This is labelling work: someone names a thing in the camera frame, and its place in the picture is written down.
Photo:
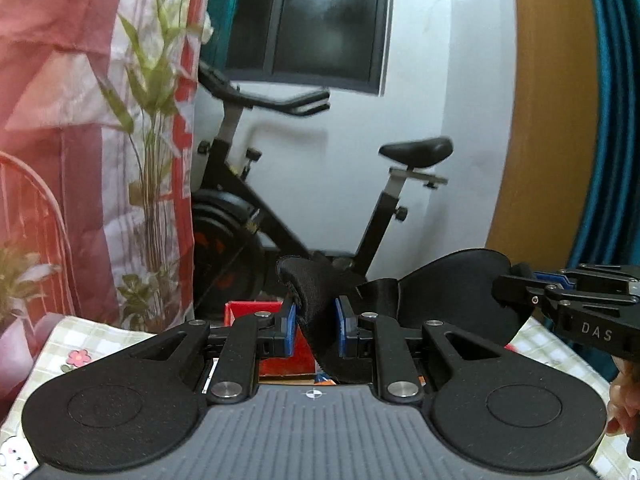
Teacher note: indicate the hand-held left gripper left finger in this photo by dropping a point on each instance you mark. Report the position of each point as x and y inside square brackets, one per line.
[288, 330]

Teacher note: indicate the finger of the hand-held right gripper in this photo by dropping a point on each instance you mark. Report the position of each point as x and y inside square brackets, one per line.
[520, 292]
[555, 280]

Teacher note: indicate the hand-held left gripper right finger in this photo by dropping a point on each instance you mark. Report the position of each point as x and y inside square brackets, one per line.
[344, 330]

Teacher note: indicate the red cardboard box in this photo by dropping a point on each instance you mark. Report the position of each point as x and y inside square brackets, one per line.
[245, 310]

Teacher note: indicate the black padded fabric wrap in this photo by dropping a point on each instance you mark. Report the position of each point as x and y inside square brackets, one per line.
[460, 285]

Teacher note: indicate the person's right hand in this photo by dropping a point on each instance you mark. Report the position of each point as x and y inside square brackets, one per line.
[620, 400]

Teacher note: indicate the black exercise bike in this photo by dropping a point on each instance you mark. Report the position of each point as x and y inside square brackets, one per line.
[220, 220]

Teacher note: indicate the wide teal curtain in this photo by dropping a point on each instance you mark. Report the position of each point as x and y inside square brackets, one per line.
[615, 110]

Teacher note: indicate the checked rabbit print tablecloth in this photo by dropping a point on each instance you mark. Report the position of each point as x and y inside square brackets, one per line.
[100, 345]

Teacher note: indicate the red printed backdrop cloth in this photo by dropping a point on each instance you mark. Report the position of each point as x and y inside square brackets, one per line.
[75, 160]

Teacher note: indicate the dark framed window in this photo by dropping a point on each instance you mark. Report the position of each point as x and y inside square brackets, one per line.
[325, 35]

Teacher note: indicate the narrow teal curtain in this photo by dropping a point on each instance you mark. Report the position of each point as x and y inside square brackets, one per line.
[220, 10]

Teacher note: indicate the wooden door frame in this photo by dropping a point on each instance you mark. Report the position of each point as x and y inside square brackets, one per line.
[550, 110]

